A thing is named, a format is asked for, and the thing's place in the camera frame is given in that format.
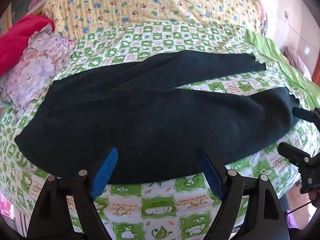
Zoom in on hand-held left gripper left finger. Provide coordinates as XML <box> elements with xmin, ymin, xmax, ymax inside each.
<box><xmin>26</xmin><ymin>147</ymin><xmax>118</xmax><ymax>240</ymax></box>

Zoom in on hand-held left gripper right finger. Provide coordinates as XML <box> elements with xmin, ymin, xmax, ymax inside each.
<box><xmin>199</xmin><ymin>147</ymin><xmax>290</xmax><ymax>240</ymax></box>

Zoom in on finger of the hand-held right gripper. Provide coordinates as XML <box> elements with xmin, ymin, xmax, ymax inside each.
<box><xmin>278</xmin><ymin>142</ymin><xmax>310</xmax><ymax>167</ymax></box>
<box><xmin>292</xmin><ymin>107</ymin><xmax>320</xmax><ymax>124</ymax></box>

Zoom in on black pants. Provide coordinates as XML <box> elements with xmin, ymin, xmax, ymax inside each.
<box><xmin>14</xmin><ymin>50</ymin><xmax>300</xmax><ymax>184</ymax></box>

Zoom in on pale pink cloth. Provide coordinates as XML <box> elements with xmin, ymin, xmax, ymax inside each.
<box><xmin>282</xmin><ymin>47</ymin><xmax>313</xmax><ymax>80</ymax></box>

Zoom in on green checkered cartoon bed sheet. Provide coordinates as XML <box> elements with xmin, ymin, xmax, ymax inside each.
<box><xmin>0</xmin><ymin>21</ymin><xmax>320</xmax><ymax>240</ymax></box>

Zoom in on pink plaid cloth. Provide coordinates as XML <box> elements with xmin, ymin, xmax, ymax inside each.
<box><xmin>256</xmin><ymin>0</ymin><xmax>269</xmax><ymax>39</ymax></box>

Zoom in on pink floral cloth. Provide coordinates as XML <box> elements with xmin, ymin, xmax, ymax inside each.
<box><xmin>0</xmin><ymin>24</ymin><xmax>77</xmax><ymax>110</ymax></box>

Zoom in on red cloth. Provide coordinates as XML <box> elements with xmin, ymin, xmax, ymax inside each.
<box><xmin>0</xmin><ymin>14</ymin><xmax>56</xmax><ymax>77</ymax></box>

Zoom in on yellow printed quilt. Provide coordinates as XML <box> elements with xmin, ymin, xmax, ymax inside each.
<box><xmin>41</xmin><ymin>0</ymin><xmax>263</xmax><ymax>42</ymax></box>

